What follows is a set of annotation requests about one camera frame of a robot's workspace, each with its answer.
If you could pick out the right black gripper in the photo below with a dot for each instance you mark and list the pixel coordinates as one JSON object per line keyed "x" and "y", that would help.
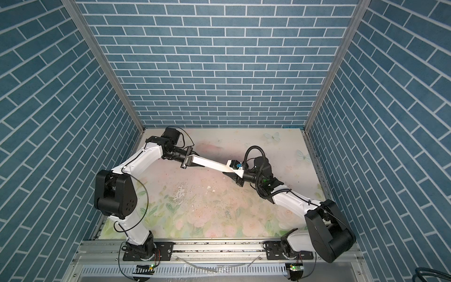
{"x": 237, "y": 180}

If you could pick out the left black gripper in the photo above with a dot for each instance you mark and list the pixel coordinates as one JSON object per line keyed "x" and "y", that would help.
{"x": 188, "y": 152}

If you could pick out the white paper box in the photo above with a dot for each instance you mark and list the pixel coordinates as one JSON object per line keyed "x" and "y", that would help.
{"x": 207, "y": 163}

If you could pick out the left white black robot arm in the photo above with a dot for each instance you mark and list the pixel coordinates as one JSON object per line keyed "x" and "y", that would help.
{"x": 116, "y": 197}

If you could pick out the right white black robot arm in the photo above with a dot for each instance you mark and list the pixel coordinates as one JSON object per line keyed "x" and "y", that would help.
{"x": 328, "y": 229}

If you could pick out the right circuit board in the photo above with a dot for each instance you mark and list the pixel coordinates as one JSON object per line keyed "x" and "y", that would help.
{"x": 295, "y": 271}

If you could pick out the circuit board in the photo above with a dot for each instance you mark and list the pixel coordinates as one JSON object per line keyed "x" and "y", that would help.
{"x": 144, "y": 269}
{"x": 295, "y": 271}

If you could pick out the left circuit board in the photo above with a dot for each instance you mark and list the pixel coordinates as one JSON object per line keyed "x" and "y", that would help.
{"x": 144, "y": 269}

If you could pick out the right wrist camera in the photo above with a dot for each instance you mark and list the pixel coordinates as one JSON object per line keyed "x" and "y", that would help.
{"x": 235, "y": 166}

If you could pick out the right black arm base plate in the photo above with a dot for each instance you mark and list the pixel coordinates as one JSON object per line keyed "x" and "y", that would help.
{"x": 280, "y": 250}

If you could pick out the aluminium front rail frame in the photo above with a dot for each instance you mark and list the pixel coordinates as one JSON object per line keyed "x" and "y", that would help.
{"x": 102, "y": 261}

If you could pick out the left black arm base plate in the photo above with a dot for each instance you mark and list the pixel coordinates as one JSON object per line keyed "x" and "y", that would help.
{"x": 154, "y": 251}

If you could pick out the left aluminium corner post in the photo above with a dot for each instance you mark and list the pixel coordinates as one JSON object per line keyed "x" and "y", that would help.
{"x": 87, "y": 34}

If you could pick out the aluminium corner post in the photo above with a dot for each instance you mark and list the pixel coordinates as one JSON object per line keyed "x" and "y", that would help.
{"x": 87, "y": 34}
{"x": 349, "y": 34}

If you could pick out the right aluminium corner post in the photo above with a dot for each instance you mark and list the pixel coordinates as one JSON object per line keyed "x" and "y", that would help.
{"x": 349, "y": 34}

